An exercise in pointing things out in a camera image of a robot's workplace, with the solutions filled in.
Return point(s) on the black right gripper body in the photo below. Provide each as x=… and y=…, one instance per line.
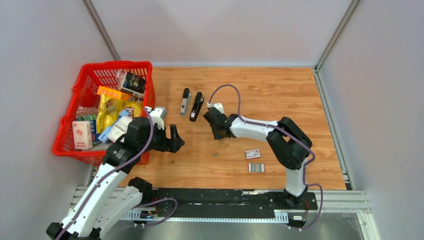
x=216, y=135

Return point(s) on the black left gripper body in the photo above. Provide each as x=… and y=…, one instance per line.
x=158, y=141

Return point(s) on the white pink sponge box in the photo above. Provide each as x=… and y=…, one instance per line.
x=82, y=135

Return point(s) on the orange block in basket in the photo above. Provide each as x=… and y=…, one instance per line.
x=113, y=93

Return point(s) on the yellow snack bag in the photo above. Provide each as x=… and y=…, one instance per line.
x=109, y=109

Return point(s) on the small staple box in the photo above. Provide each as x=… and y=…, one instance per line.
x=252, y=154

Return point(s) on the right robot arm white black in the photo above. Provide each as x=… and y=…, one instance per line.
x=290, y=145

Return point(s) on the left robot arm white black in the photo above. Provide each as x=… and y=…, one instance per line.
x=92, y=218

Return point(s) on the white round packaged item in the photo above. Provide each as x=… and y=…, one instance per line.
x=119, y=128

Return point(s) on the black box in basket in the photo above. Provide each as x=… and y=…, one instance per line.
x=131, y=83

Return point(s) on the black stapler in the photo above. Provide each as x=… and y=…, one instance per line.
x=197, y=105

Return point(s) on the strip of staples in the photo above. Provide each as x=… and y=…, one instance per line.
x=256, y=168

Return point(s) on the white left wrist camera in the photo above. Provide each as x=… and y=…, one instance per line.
x=157, y=115

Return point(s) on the red plastic basket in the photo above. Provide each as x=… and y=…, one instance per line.
x=84, y=94

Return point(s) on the green box in basket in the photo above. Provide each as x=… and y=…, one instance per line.
x=92, y=119

